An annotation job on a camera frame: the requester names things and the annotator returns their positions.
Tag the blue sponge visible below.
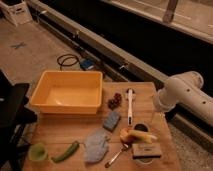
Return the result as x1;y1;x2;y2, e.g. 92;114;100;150
103;111;121;132

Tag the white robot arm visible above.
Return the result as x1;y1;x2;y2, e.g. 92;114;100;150
153;71;213;126

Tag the bunch of dark grapes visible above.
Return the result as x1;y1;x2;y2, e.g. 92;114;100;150
107;93;122;110

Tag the blue box on floor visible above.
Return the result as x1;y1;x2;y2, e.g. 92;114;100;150
80;59;94;70

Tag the yellow plastic bin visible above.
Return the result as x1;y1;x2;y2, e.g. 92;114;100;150
30;71;103;115

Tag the orange round fruit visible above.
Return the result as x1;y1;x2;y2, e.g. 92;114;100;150
120;128;134;144

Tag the blue cloth glove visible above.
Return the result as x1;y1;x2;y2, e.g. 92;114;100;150
84;129;109;163

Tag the metal spoon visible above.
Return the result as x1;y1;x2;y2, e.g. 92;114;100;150
105;144;129;168

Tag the yellow banana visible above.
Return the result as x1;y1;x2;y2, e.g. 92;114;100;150
128;130;157;142

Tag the metal bowl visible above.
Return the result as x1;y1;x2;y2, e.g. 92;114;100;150
135;158;154;166

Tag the black chair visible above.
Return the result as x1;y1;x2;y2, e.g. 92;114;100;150
0;70;37;171

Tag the white cardboard box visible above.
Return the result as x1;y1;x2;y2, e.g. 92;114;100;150
0;0;32;26

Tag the black coiled cable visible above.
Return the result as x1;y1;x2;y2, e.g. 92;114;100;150
56;53;81;71

